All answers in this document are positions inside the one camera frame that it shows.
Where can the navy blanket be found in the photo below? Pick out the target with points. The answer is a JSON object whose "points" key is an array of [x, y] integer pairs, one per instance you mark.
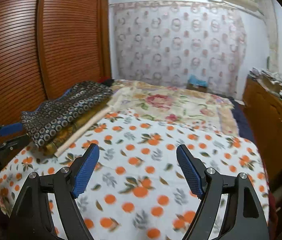
{"points": [[242, 123]]}

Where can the blue item on box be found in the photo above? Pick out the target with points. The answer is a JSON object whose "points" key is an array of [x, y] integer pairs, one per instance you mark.
{"points": [[196, 84]]}

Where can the orange-print white sheet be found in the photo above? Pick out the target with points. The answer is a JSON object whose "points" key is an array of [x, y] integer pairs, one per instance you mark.
{"points": [[137, 190]]}

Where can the floral cream bedspread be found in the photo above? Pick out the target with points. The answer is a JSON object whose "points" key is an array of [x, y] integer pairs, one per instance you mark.
{"points": [[204, 111]]}

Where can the clutter pile on sideboard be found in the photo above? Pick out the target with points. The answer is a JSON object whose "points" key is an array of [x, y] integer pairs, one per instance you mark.
{"points": [[271, 82]]}

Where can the wooden sideboard cabinet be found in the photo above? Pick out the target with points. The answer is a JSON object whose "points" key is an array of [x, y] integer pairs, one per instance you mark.
{"points": [[263, 111]]}

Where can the wooden louvered wardrobe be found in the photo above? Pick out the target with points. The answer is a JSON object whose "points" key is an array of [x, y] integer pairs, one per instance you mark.
{"points": [[46, 46]]}

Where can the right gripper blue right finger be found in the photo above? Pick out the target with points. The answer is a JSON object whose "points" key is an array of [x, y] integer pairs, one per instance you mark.
{"points": [[244, 217]]}

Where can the navy circle-patterned satin garment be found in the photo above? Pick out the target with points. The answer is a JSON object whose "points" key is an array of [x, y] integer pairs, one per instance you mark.
{"points": [[52, 116]]}

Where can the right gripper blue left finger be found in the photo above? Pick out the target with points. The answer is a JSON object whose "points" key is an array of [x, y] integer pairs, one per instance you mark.
{"points": [[31, 217]]}

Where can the pale pink folded cloth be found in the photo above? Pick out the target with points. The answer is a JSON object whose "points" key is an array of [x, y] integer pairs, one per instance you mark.
{"points": [[95, 118]]}

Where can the circle-patterned pink curtain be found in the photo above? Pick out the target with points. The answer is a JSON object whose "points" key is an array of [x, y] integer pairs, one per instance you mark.
{"points": [[168, 43]]}

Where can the gold patterned folded cloth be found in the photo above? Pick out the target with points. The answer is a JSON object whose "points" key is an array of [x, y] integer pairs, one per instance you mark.
{"points": [[61, 137]]}

